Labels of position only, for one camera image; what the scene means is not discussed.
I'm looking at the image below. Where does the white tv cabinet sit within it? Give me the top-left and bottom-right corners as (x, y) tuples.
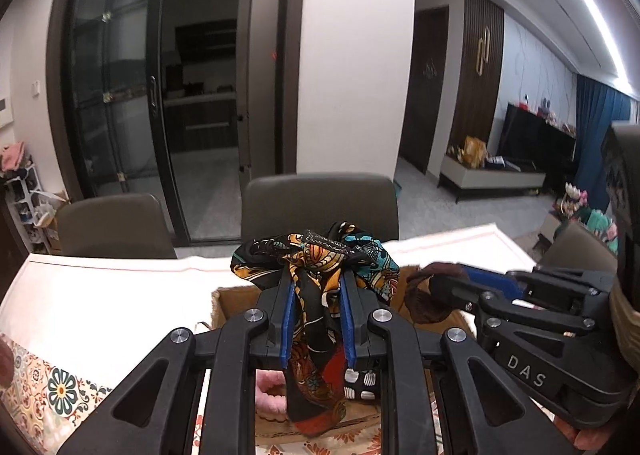
(437, 156), (546, 202)

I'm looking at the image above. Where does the grey dining chair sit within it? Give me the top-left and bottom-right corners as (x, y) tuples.
(56, 194), (177, 260)
(241, 172), (399, 243)

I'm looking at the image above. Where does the blue curtain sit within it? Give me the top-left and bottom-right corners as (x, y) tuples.
(574, 74), (631, 212)

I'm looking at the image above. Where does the pink fluffy plush toy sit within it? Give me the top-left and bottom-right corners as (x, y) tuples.
(255, 371), (288, 423)

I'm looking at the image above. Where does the patterned tile tablecloth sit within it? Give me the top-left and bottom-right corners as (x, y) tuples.
(0, 223), (539, 455)

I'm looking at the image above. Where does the grey chair right side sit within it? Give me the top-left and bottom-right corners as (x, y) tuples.
(538, 221), (617, 273)

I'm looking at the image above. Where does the black white patterned cloth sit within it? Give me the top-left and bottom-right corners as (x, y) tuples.
(344, 368), (381, 401)

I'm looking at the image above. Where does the grey dining chair left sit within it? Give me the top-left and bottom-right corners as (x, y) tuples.
(56, 194), (177, 260)

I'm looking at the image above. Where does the person's right hand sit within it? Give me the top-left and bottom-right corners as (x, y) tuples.
(553, 416), (639, 454)

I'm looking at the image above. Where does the brown cardboard box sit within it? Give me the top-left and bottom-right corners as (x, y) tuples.
(212, 285), (475, 446)

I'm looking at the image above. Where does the black patterned silk scarf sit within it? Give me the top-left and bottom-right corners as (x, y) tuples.
(230, 222), (400, 438)

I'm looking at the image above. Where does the black television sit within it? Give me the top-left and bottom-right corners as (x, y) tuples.
(498, 104), (576, 195)

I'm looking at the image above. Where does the white shoe rack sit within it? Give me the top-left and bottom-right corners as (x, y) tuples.
(3, 161), (68, 255)

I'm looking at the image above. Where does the dark brown cloth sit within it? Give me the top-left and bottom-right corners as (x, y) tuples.
(404, 262), (470, 325)

